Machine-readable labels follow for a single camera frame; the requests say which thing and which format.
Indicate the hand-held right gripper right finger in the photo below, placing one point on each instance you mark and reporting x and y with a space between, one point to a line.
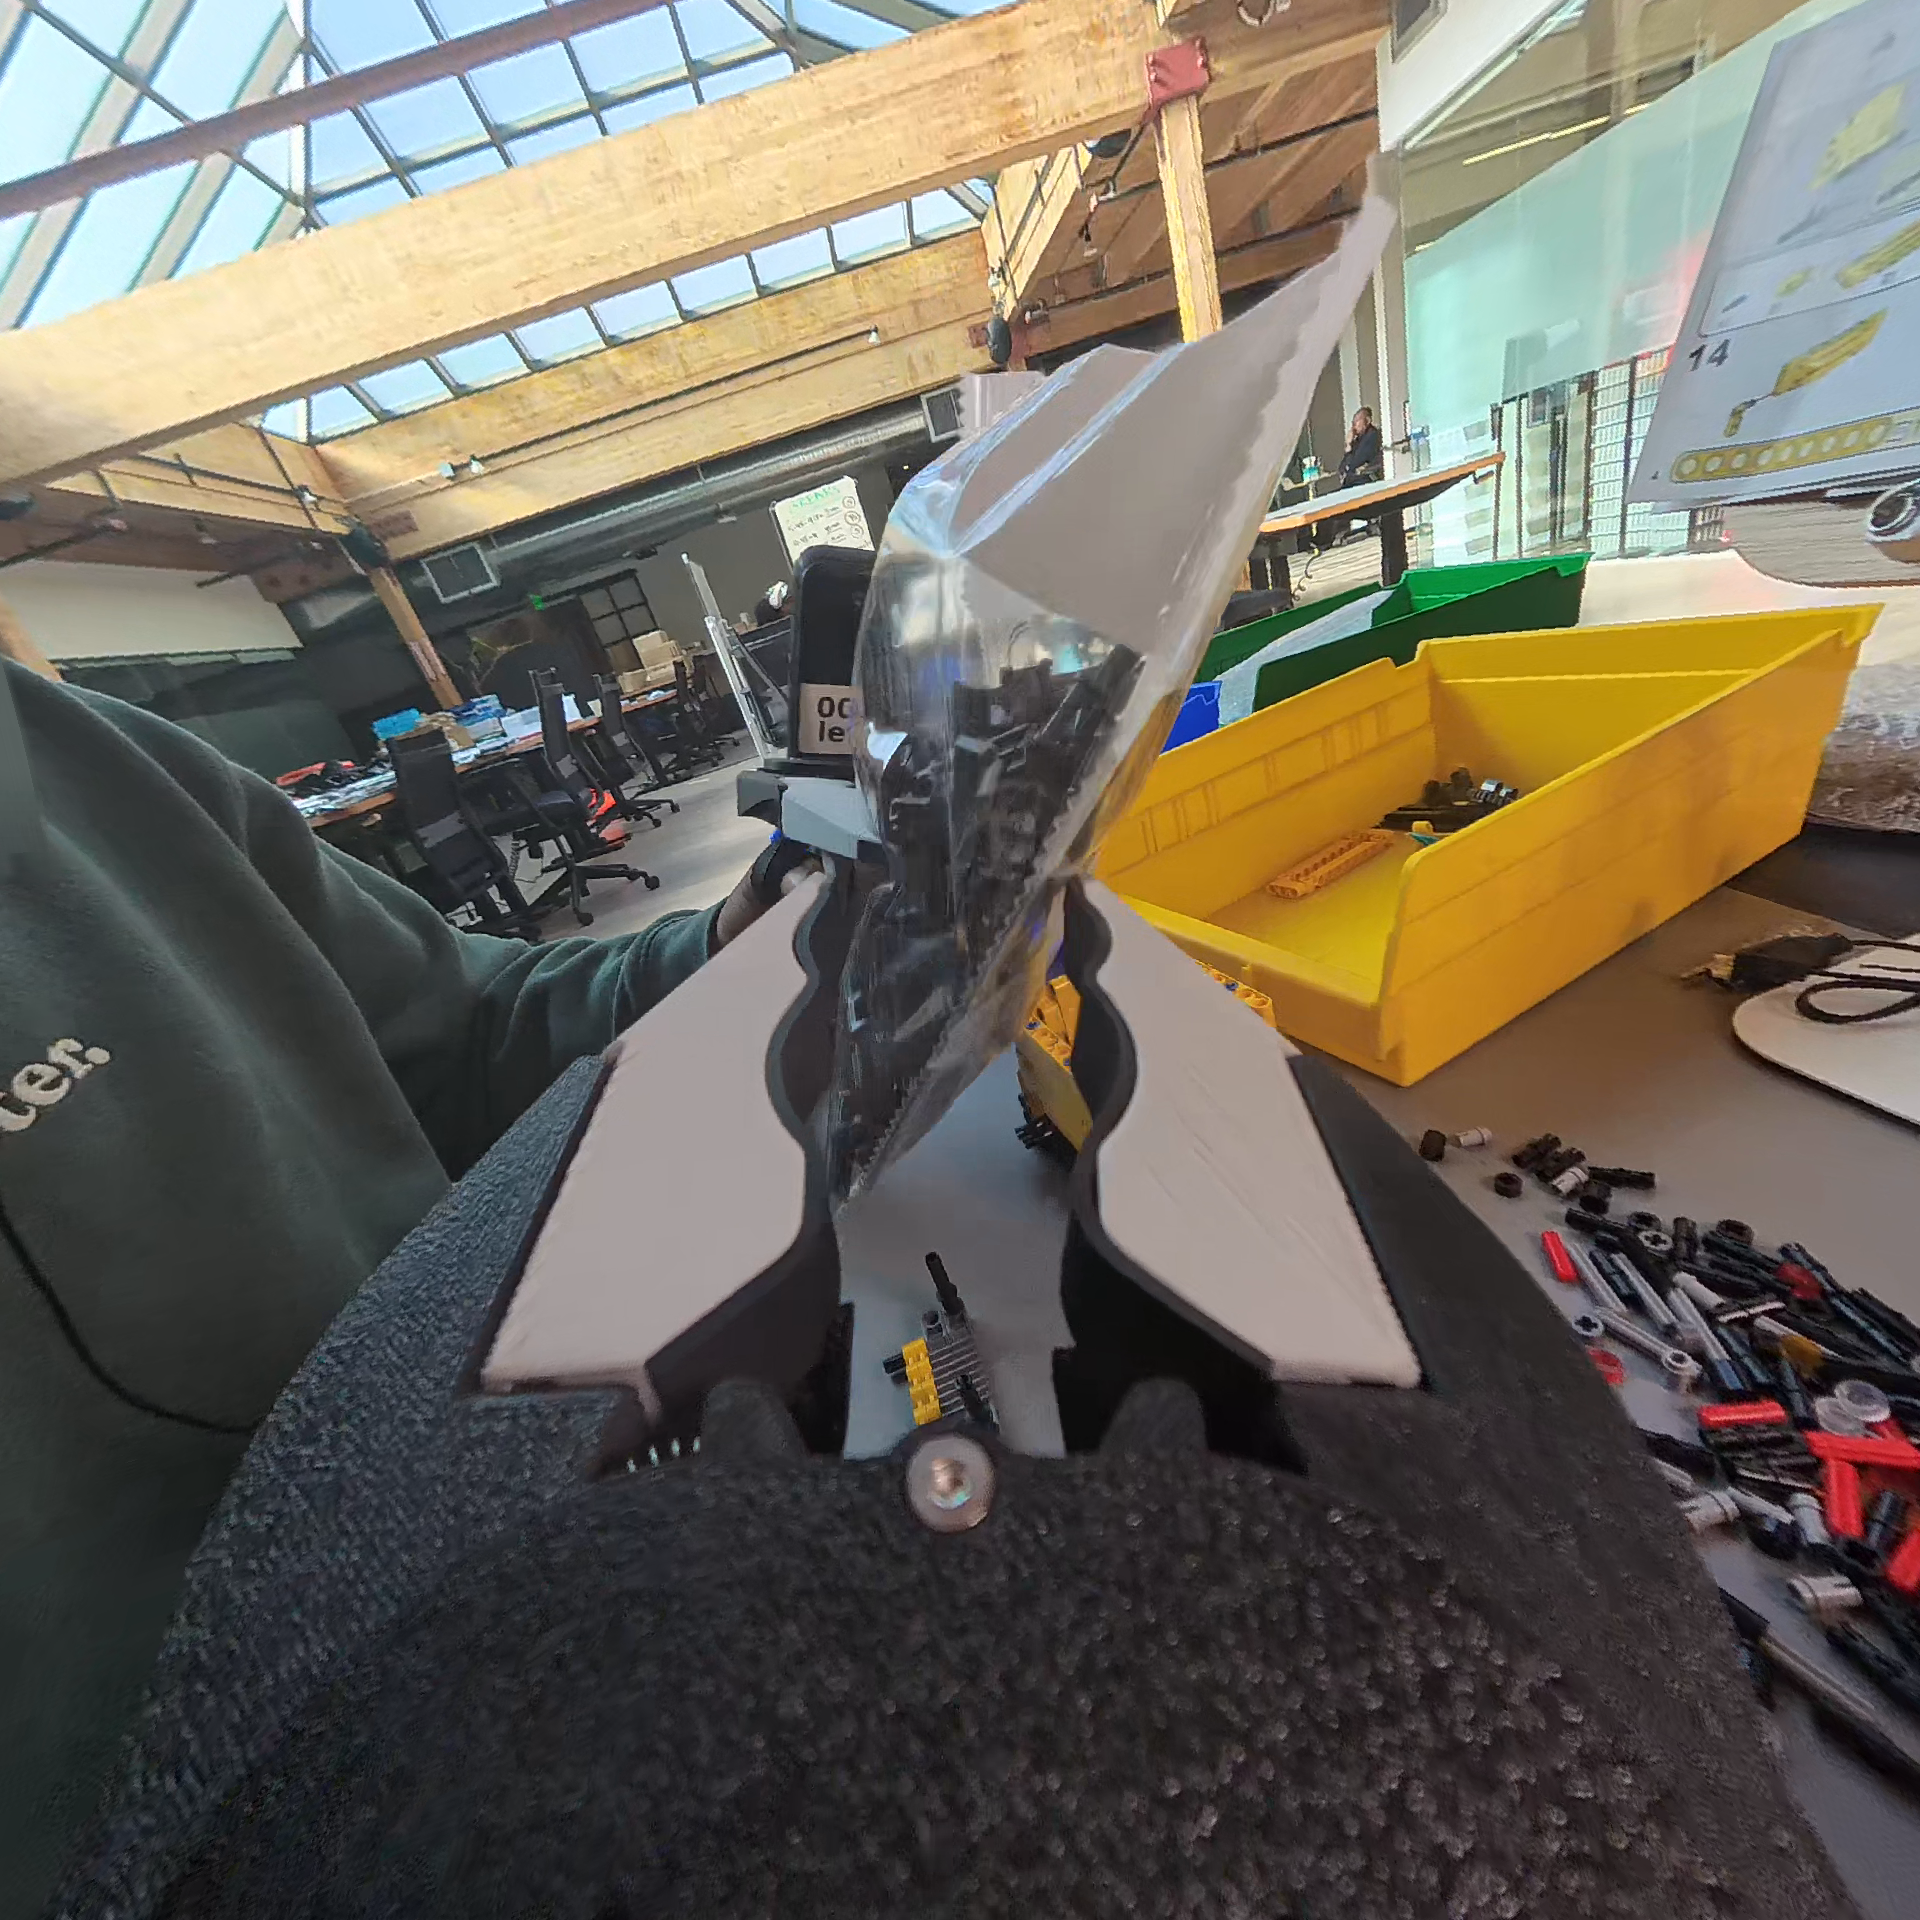
1261 1201

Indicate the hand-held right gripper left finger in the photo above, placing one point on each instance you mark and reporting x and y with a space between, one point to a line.
661 1201

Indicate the clear bag of black parts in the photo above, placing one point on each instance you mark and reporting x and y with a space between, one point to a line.
1050 600

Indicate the yellow black lego model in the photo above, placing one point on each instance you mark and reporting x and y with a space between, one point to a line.
1058 1050

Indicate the green plastic bin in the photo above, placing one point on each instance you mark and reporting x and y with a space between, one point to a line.
1500 592

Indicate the person's left forearm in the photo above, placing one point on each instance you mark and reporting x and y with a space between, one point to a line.
600 974

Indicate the grey yellow lego subassembly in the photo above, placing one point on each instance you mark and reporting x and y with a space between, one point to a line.
937 1358

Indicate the black lego beam with gears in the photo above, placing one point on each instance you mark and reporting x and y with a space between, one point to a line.
1441 808

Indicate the pile of small lego pins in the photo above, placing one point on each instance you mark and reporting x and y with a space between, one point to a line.
1725 1305

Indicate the person's left hand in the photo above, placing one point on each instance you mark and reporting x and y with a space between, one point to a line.
765 896

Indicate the white sign board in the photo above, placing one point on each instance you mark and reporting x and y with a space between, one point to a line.
822 517

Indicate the black office chair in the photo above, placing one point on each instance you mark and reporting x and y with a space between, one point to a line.
564 750
434 809

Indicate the blue plastic bin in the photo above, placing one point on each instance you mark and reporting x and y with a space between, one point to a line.
1193 715

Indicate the yellow plastic bin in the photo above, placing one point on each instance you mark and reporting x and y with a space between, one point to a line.
1575 901

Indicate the standing desk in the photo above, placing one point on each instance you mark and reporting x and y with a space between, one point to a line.
1382 494

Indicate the grey bubble wrap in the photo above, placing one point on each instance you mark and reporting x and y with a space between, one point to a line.
1876 750

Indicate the instruction booklet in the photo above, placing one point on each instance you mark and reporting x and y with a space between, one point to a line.
1800 224

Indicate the orange lego frame panel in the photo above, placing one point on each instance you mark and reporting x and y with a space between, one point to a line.
1335 861

